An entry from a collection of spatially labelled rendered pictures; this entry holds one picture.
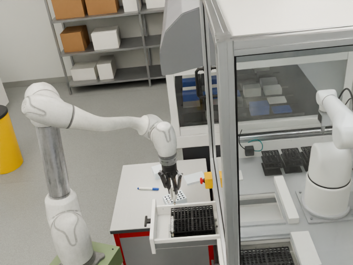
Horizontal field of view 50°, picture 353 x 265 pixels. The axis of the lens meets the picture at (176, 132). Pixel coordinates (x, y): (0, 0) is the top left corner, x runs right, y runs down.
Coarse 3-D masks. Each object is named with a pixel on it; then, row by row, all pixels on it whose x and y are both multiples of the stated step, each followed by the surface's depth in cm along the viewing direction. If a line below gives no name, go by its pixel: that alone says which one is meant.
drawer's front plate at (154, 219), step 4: (152, 200) 206; (152, 204) 203; (156, 204) 208; (152, 208) 201; (156, 208) 206; (152, 212) 198; (156, 212) 204; (152, 216) 196; (156, 216) 203; (152, 220) 193; (156, 220) 201; (152, 224) 191; (156, 224) 200; (152, 228) 188; (156, 228) 198; (152, 232) 186; (156, 232) 197; (152, 236) 184; (156, 236) 196; (152, 240) 183; (152, 244) 185; (152, 248) 186; (152, 252) 187
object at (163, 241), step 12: (180, 204) 206; (192, 204) 205; (204, 204) 205; (168, 216) 208; (216, 216) 204; (168, 228) 200; (216, 228) 196; (156, 240) 186; (168, 240) 186; (180, 240) 186; (192, 240) 186; (204, 240) 186; (216, 240) 186
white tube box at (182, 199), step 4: (180, 192) 230; (164, 196) 228; (168, 196) 229; (180, 196) 227; (184, 196) 226; (164, 200) 225; (172, 200) 224; (176, 200) 224; (180, 200) 224; (184, 200) 225; (168, 204) 222; (172, 204) 223
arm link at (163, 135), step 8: (160, 128) 174; (168, 128) 174; (152, 136) 180; (160, 136) 174; (168, 136) 174; (160, 144) 176; (168, 144) 176; (176, 144) 181; (160, 152) 179; (168, 152) 178
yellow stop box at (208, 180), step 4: (204, 172) 225; (208, 172) 225; (204, 176) 222; (208, 176) 222; (204, 180) 223; (208, 180) 220; (212, 180) 220; (208, 184) 221; (212, 184) 221; (208, 188) 223
